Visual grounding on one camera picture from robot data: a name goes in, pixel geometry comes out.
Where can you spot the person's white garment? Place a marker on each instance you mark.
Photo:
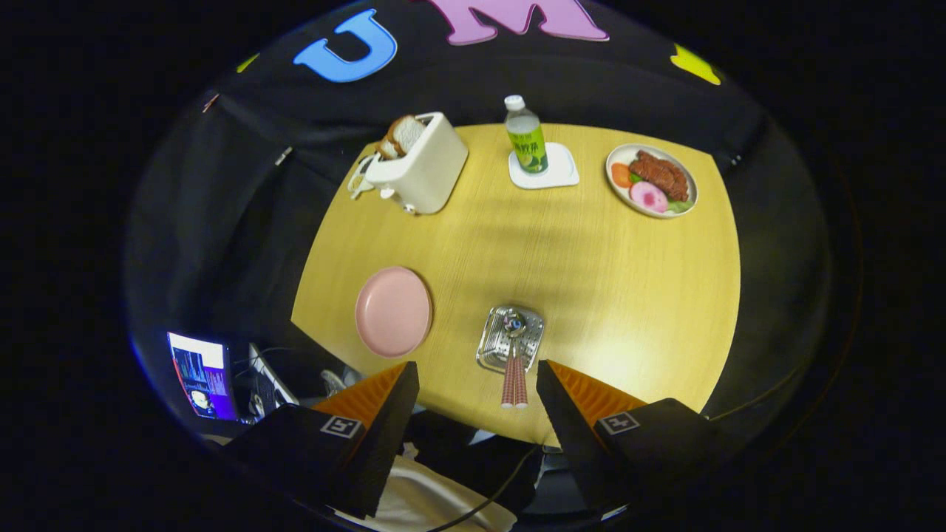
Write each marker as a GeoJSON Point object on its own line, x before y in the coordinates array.
{"type": "Point", "coordinates": [421, 495]}

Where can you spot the pink plate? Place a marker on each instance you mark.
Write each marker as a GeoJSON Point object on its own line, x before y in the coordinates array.
{"type": "Point", "coordinates": [393, 312]}

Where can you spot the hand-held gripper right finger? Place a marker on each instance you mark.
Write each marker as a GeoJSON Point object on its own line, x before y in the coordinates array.
{"type": "Point", "coordinates": [573, 436]}

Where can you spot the white sneaker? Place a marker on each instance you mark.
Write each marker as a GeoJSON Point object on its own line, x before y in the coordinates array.
{"type": "Point", "coordinates": [334, 380]}

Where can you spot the white square coaster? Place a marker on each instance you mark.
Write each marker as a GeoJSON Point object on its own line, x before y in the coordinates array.
{"type": "Point", "coordinates": [564, 174]}

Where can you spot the green label drink bottle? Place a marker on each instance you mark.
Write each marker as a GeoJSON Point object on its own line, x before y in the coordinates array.
{"type": "Point", "coordinates": [528, 144]}

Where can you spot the white toaster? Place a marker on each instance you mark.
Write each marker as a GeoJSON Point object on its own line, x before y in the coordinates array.
{"type": "Point", "coordinates": [429, 174]}

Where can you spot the white divided condiment dish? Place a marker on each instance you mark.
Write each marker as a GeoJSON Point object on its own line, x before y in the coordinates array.
{"type": "Point", "coordinates": [358, 181]}

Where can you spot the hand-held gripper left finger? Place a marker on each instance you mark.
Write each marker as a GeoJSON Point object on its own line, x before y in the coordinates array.
{"type": "Point", "coordinates": [380, 443]}

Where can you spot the silver laptop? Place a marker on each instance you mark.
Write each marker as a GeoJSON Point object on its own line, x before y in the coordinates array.
{"type": "Point", "coordinates": [270, 384]}

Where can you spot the orange food slice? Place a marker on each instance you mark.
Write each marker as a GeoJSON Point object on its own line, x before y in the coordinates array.
{"type": "Point", "coordinates": [621, 175]}

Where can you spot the perforated metal basket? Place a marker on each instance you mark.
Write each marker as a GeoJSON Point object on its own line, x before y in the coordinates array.
{"type": "Point", "coordinates": [491, 347]}

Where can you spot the bread slice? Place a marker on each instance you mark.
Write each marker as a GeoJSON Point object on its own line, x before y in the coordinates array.
{"type": "Point", "coordinates": [387, 148]}
{"type": "Point", "coordinates": [408, 133]}

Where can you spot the white food plate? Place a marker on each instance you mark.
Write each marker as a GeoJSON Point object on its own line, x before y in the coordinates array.
{"type": "Point", "coordinates": [619, 196]}

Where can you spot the brown meat piece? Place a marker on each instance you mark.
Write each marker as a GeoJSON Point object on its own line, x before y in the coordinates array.
{"type": "Point", "coordinates": [661, 176]}

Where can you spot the lit computer monitor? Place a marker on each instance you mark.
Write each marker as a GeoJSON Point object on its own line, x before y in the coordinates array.
{"type": "Point", "coordinates": [201, 373]}

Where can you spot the pink round food slice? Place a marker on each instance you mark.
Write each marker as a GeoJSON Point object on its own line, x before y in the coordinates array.
{"type": "Point", "coordinates": [649, 197]}

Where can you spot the silver clip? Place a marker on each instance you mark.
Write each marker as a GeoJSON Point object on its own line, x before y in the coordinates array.
{"type": "Point", "coordinates": [284, 155]}

